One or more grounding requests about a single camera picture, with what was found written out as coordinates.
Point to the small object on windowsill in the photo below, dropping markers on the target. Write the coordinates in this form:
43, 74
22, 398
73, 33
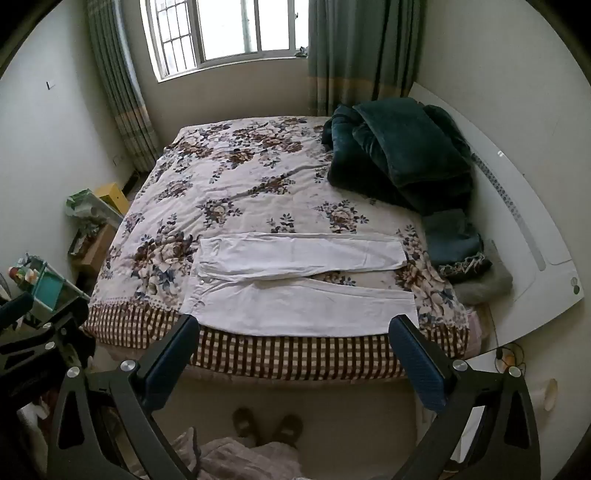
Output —
302, 51

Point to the bed with floral sheet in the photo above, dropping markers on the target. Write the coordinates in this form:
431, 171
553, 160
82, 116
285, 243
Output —
240, 184

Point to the white headboard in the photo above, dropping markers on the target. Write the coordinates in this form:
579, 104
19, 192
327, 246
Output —
521, 221

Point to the teal storage box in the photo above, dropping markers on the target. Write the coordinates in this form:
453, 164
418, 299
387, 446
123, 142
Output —
51, 290

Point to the blue folded cloth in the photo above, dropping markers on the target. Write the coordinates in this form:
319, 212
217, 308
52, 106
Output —
450, 235

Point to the small desk fan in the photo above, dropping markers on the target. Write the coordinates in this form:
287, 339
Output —
511, 359

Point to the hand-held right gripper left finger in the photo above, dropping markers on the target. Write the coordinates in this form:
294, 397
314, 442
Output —
168, 362

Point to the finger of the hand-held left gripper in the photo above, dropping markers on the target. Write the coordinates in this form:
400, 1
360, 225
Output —
18, 308
69, 334

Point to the cardboard box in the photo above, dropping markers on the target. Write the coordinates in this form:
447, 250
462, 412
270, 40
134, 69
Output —
94, 249

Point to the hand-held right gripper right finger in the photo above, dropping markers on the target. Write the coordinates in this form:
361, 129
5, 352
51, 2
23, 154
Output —
418, 364

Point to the person's brown slipper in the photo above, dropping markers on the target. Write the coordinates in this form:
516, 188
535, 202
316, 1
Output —
244, 424
287, 428

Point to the green plastic bag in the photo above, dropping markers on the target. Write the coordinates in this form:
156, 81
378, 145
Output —
85, 205

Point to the grey pillow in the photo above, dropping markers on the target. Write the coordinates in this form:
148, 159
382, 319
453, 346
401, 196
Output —
489, 284

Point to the green striped curtain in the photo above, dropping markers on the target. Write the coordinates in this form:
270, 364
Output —
122, 92
364, 50

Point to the yellow box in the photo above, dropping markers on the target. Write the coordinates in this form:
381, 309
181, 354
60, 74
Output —
113, 197

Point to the white plastic cup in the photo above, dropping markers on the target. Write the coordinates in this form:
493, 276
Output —
547, 396

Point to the dark green blanket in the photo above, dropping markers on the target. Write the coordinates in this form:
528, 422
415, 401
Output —
406, 147

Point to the dark fringed patterned cloth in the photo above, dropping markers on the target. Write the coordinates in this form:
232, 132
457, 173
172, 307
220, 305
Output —
466, 267

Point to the white pants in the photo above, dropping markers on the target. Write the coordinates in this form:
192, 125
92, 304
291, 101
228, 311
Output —
300, 290

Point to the window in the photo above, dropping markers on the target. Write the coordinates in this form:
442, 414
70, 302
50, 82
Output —
226, 32

